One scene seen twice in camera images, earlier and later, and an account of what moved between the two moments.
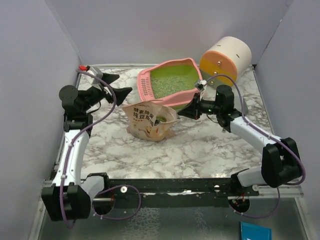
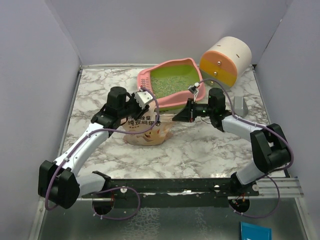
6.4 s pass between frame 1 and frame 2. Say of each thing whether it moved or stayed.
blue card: stayed
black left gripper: moved
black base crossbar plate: stayed
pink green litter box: stayed
